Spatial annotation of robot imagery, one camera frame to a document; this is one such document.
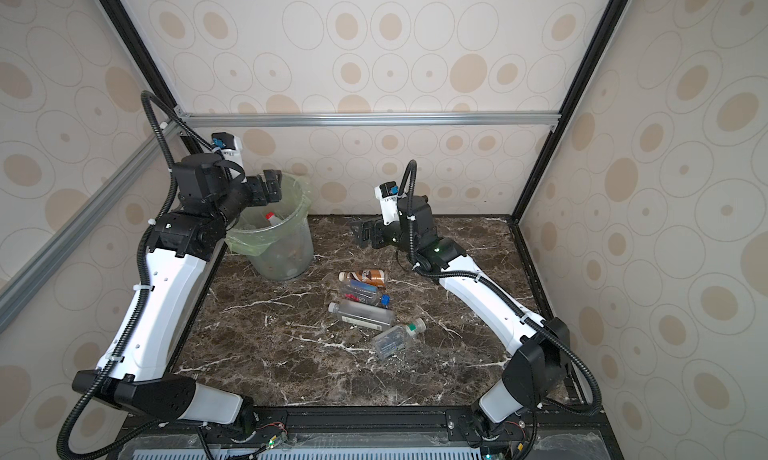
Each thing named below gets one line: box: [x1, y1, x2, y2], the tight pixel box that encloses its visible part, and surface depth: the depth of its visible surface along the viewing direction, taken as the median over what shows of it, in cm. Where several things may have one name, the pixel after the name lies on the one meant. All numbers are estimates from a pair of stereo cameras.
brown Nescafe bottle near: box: [338, 269, 385, 287], surface depth 99 cm
